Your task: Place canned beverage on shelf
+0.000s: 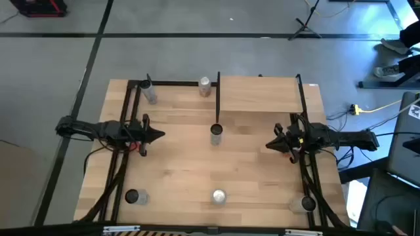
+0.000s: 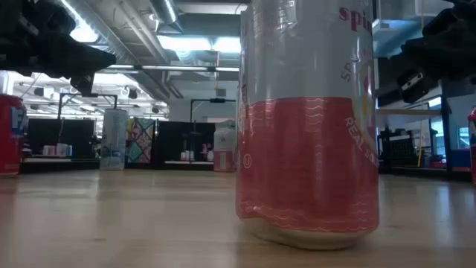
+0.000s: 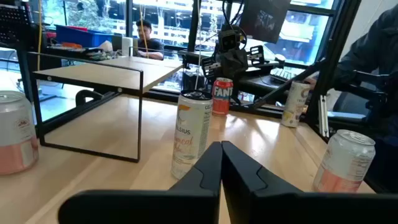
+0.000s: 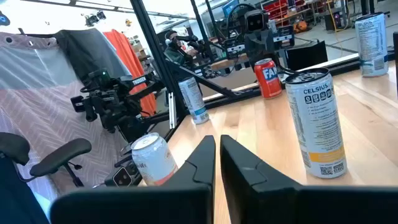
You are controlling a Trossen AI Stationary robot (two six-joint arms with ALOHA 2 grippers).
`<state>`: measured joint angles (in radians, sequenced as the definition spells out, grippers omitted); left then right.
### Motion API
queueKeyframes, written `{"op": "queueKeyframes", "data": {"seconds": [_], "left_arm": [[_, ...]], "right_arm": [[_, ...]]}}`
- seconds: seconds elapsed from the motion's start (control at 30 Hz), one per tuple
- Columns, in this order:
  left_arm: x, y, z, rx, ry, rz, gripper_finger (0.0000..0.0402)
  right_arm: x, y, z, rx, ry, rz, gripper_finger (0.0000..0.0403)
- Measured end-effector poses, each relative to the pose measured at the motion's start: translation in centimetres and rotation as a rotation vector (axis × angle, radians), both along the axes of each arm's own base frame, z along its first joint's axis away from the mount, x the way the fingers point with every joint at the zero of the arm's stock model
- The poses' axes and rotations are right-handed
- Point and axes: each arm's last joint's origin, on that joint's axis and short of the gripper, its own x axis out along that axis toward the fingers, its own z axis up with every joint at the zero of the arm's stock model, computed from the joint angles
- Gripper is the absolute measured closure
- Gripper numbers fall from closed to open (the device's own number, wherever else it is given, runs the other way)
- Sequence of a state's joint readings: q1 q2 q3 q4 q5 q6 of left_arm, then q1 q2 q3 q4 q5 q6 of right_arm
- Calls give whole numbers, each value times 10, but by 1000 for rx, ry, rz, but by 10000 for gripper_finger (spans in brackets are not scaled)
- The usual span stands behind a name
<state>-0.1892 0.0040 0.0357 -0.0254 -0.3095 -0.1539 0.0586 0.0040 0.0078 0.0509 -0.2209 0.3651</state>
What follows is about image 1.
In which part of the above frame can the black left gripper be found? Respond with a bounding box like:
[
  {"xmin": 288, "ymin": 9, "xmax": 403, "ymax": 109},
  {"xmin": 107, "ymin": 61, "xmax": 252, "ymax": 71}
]
[{"xmin": 126, "ymin": 113, "xmax": 166, "ymax": 157}]

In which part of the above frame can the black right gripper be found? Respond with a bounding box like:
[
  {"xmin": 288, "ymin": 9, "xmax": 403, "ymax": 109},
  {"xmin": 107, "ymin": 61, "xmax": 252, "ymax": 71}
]
[{"xmin": 265, "ymin": 113, "xmax": 311, "ymax": 165}]

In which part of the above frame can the white blue tall beverage can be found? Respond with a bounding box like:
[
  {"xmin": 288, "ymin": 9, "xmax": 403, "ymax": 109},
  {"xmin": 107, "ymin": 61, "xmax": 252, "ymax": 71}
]
[
  {"xmin": 139, "ymin": 78, "xmax": 158, "ymax": 106},
  {"xmin": 124, "ymin": 188, "xmax": 151, "ymax": 206}
]

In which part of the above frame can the tall silver beverage can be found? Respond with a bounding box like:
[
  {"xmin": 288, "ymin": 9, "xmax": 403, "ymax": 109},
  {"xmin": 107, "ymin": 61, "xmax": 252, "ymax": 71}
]
[
  {"xmin": 209, "ymin": 123, "xmax": 224, "ymax": 147},
  {"xmin": 289, "ymin": 195, "xmax": 318, "ymax": 214}
]

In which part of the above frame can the white pink beverage can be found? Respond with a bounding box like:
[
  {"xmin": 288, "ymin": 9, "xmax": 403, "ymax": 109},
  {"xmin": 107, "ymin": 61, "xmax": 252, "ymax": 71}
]
[
  {"xmin": 211, "ymin": 188, "xmax": 228, "ymax": 206},
  {"xmin": 198, "ymin": 76, "xmax": 213, "ymax": 98}
]

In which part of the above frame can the black yellow hazard tape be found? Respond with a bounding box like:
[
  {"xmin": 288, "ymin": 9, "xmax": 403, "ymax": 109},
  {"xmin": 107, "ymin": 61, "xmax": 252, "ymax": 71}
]
[{"xmin": 113, "ymin": 230, "xmax": 188, "ymax": 236}]

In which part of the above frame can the black desk foot bar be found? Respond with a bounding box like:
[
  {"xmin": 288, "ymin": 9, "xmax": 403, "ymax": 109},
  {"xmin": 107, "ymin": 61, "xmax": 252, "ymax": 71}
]
[{"xmin": 357, "ymin": 73, "xmax": 420, "ymax": 90}]

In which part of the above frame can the black tripod stand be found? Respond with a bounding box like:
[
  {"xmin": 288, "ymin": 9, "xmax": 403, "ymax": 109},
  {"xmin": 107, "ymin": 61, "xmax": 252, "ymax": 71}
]
[{"xmin": 287, "ymin": 0, "xmax": 323, "ymax": 42}]

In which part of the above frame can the dark grey side table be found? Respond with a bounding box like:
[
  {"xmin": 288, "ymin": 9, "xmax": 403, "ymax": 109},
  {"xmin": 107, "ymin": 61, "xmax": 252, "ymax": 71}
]
[{"xmin": 356, "ymin": 168, "xmax": 420, "ymax": 236}]

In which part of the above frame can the person's shoe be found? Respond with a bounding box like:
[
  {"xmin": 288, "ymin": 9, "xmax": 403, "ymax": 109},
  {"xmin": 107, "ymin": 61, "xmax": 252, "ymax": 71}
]
[
  {"xmin": 373, "ymin": 64, "xmax": 400, "ymax": 79},
  {"xmin": 380, "ymin": 38, "xmax": 410, "ymax": 56}
]

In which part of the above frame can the person's leg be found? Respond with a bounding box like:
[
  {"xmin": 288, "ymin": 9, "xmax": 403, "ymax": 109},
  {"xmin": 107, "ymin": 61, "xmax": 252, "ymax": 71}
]
[
  {"xmin": 399, "ymin": 20, "xmax": 420, "ymax": 49},
  {"xmin": 397, "ymin": 54, "xmax": 420, "ymax": 77}
]

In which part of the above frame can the black red crate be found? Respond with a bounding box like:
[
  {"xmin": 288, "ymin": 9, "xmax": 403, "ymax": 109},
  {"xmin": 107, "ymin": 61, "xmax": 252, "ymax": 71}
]
[{"xmin": 9, "ymin": 0, "xmax": 69, "ymax": 18}]

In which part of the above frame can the black metal table frame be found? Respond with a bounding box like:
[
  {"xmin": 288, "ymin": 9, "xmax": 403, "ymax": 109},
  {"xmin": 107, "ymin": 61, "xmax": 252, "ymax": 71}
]
[{"xmin": 73, "ymin": 72, "xmax": 350, "ymax": 236}]

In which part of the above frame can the black cable bundle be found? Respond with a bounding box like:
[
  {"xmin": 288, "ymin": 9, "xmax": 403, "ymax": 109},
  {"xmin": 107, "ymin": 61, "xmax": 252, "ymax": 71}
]
[
  {"xmin": 77, "ymin": 153, "xmax": 131, "ymax": 224},
  {"xmin": 300, "ymin": 157, "xmax": 350, "ymax": 230}
]

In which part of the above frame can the silver frame bracket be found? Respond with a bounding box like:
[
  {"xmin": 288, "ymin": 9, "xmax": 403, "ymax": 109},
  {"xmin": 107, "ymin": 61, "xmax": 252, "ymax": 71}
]
[
  {"xmin": 102, "ymin": 225, "xmax": 141, "ymax": 234},
  {"xmin": 284, "ymin": 229, "xmax": 324, "ymax": 236}
]

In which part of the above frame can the yellow extension cable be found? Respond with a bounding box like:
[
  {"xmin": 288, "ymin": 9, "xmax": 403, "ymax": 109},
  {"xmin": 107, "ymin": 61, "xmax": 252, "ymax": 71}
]
[{"xmin": 360, "ymin": 100, "xmax": 403, "ymax": 114}]

